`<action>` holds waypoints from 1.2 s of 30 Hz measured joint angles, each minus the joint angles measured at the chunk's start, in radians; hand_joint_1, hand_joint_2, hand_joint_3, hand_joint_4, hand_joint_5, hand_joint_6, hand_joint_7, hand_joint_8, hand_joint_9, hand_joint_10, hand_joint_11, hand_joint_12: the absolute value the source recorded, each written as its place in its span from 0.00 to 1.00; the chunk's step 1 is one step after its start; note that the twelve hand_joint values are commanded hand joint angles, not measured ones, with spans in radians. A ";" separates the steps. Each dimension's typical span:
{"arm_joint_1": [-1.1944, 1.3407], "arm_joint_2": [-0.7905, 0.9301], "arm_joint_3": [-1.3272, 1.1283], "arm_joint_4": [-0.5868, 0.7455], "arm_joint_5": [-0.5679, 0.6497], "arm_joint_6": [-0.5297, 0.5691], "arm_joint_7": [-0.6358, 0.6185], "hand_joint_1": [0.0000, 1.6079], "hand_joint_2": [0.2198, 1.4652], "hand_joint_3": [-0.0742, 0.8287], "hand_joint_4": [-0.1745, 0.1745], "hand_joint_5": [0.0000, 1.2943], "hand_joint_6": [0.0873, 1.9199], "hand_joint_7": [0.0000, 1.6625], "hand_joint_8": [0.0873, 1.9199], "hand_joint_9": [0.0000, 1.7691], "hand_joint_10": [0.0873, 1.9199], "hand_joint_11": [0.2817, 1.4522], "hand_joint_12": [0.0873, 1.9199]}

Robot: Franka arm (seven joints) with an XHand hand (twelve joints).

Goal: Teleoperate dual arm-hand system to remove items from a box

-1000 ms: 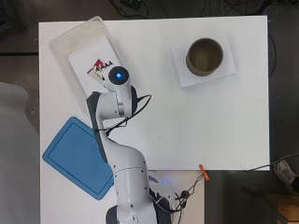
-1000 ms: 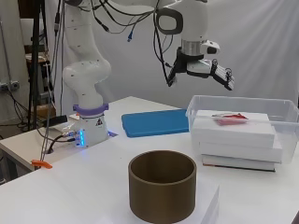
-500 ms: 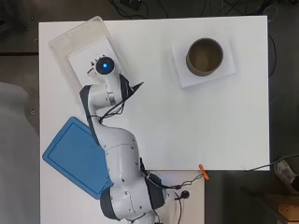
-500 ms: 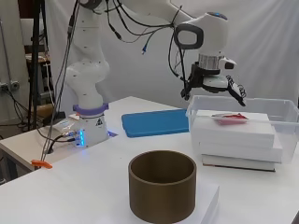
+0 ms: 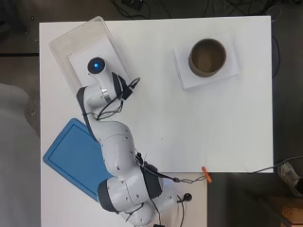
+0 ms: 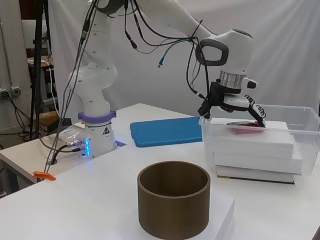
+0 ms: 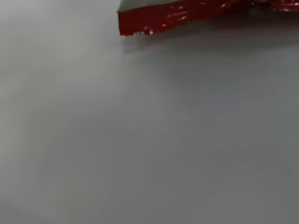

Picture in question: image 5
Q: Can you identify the blue plastic lid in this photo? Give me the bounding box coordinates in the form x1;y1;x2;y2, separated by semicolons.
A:
42;117;115;202

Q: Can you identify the white flat box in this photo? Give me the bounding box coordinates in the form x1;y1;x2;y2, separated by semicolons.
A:
67;37;129;89
172;30;241;91

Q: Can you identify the orange clamp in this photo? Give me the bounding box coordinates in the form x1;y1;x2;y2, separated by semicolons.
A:
202;166;213;183

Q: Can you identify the clear plastic box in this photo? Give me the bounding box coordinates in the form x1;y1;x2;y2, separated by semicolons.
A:
48;15;132;96

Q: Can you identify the person's shoe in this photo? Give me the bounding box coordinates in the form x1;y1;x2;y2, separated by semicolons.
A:
277;162;303;198

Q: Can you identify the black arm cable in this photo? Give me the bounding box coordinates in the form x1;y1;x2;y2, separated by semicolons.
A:
134;150;207;227

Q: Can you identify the black plug cable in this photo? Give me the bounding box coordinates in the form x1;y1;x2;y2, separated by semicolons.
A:
176;192;193;227

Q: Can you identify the black floor cable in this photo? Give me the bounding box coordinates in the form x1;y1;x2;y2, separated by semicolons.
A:
249;155;303;175

